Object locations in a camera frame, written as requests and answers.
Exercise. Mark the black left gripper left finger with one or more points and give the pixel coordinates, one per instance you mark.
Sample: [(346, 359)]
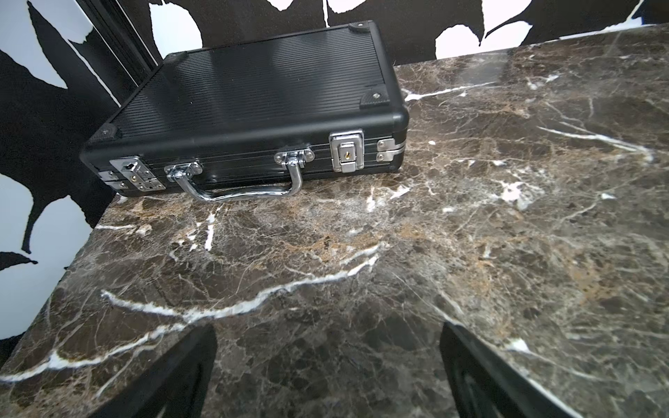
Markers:
[(174, 386)]

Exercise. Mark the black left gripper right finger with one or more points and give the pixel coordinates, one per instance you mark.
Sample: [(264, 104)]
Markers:
[(484, 385)]

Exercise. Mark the black aluminium briefcase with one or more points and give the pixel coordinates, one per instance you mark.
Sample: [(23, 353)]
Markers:
[(257, 120)]

